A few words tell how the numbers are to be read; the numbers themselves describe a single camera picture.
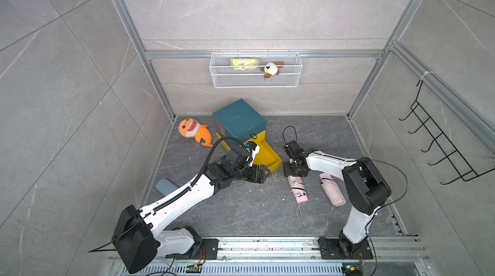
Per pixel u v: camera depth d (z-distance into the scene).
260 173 0.67
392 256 0.73
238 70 0.90
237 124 0.86
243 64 0.83
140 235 0.38
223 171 0.57
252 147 0.70
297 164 0.71
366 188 0.48
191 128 1.04
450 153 0.63
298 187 0.87
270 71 0.85
